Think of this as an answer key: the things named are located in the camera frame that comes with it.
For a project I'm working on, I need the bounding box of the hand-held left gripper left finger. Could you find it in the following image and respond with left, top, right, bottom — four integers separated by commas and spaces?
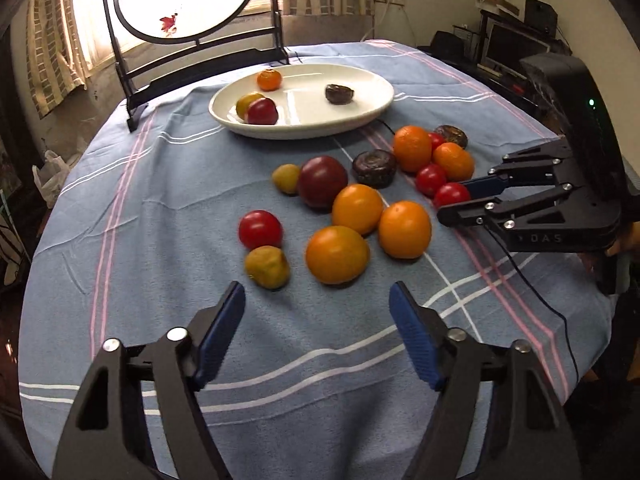
52, 281, 247, 480

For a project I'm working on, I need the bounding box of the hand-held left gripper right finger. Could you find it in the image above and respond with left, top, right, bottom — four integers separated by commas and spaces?
389, 281, 583, 480

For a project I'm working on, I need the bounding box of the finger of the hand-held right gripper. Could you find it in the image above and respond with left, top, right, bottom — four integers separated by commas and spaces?
436, 181, 592, 232
459, 137, 575, 203

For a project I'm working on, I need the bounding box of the yellow-green plum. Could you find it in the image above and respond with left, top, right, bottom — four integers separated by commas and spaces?
244, 245, 291, 290

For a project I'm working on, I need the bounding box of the white oval plate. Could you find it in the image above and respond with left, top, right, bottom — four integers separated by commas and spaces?
208, 63, 395, 140

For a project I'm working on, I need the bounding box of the orange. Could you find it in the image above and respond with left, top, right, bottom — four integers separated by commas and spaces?
393, 125, 433, 174
305, 225, 371, 285
432, 142, 476, 182
378, 200, 433, 260
332, 183, 385, 236

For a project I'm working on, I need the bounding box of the dark brown passion fruit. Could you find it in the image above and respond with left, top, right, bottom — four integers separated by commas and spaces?
352, 149, 399, 190
434, 124, 469, 150
325, 83, 356, 106

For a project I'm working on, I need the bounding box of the blue plaid tablecloth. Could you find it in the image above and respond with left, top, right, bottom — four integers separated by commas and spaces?
17, 39, 616, 480

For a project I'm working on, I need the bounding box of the black media desk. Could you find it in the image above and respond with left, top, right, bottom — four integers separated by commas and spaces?
467, 59, 553, 117

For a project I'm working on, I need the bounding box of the computer monitor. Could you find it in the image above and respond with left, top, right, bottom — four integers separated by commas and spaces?
486, 19, 552, 72

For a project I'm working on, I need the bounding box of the large dark red plum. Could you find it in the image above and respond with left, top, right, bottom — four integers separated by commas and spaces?
297, 155, 349, 210

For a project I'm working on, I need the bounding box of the black hat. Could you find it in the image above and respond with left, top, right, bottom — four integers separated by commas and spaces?
429, 30, 472, 62

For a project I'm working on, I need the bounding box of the black speaker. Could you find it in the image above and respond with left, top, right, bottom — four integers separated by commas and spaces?
524, 0, 559, 37

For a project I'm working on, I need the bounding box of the yellow plum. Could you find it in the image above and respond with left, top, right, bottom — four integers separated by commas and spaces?
271, 163, 302, 196
235, 92, 266, 121

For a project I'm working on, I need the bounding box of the small dark red plum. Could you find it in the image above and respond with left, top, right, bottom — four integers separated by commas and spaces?
247, 98, 279, 126

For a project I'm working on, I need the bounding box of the white plastic bag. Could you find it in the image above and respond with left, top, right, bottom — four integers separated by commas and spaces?
32, 151, 70, 209

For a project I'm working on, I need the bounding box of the round painted table screen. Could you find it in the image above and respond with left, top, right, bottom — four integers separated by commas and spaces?
102, 0, 291, 133

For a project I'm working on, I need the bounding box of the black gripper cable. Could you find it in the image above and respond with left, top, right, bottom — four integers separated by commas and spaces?
484, 224, 582, 383

